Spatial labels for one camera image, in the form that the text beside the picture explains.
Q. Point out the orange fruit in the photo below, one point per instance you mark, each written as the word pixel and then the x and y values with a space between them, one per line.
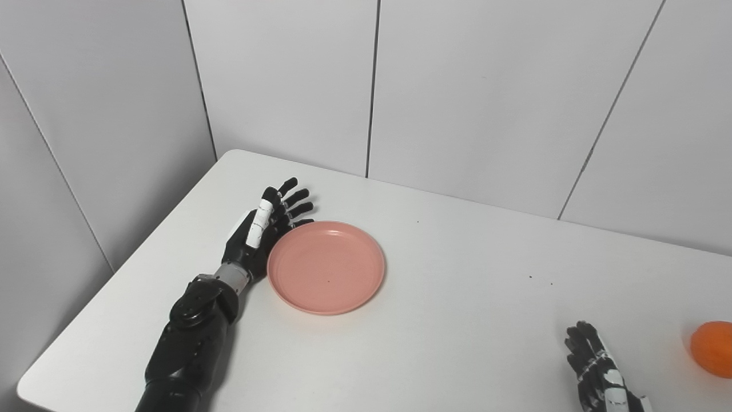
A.
pixel 713 349

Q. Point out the pink plate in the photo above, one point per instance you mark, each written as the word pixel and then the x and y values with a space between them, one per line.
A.
pixel 326 268

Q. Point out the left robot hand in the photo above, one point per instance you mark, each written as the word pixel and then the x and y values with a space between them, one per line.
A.
pixel 257 234

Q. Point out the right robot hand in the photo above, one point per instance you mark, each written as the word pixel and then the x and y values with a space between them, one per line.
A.
pixel 600 372

